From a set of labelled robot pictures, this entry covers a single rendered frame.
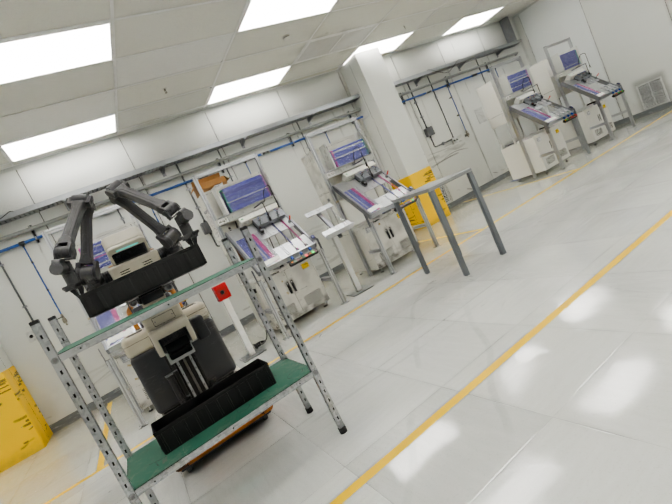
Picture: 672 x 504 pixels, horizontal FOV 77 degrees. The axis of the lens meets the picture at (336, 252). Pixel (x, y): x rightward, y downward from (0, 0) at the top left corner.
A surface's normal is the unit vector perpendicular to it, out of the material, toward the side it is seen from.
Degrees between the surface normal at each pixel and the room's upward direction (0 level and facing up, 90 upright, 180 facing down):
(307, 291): 90
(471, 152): 90
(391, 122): 90
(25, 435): 90
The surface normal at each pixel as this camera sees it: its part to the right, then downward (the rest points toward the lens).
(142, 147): 0.44, -0.10
